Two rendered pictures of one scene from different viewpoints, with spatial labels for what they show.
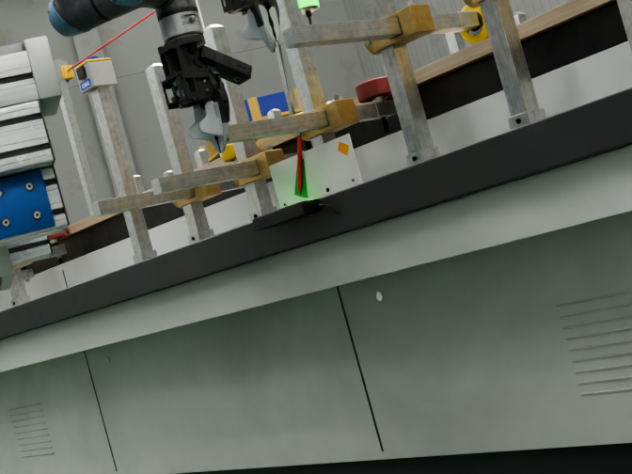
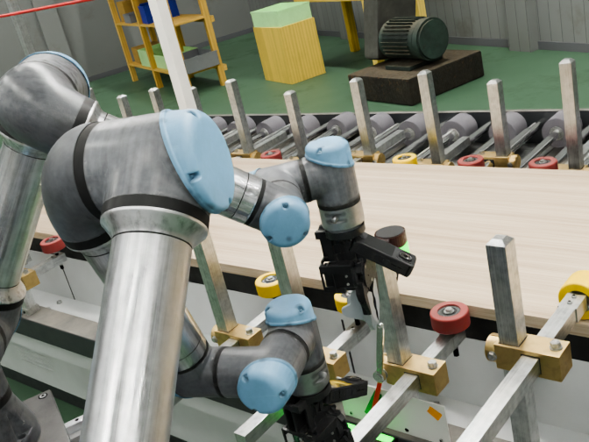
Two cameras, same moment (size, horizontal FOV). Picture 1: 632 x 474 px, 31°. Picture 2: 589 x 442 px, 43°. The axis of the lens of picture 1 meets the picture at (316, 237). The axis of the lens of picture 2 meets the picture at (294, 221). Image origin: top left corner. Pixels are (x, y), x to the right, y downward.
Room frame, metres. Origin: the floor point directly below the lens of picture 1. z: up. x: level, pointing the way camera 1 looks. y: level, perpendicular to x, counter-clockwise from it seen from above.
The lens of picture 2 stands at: (1.01, 0.18, 1.72)
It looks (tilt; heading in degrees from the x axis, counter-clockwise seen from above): 22 degrees down; 355
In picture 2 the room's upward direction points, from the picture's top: 14 degrees counter-clockwise
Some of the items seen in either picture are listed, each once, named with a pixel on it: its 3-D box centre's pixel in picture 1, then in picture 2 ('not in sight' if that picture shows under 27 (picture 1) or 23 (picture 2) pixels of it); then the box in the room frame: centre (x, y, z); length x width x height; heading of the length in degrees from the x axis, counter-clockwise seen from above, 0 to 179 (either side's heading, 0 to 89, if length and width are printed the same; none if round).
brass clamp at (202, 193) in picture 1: (195, 191); (237, 338); (2.61, 0.24, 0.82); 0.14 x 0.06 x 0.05; 40
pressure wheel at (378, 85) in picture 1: (380, 106); (452, 331); (2.31, -0.20, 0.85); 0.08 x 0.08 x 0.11
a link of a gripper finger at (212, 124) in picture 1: (212, 127); not in sight; (2.01, 0.13, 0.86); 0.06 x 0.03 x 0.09; 130
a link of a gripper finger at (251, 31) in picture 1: (256, 31); (358, 311); (2.18, 0.01, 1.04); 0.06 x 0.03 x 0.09; 61
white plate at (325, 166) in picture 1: (313, 174); (391, 410); (2.26, -0.03, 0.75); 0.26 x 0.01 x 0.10; 40
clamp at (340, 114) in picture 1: (326, 120); (412, 370); (2.24, -0.08, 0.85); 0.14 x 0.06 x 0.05; 40
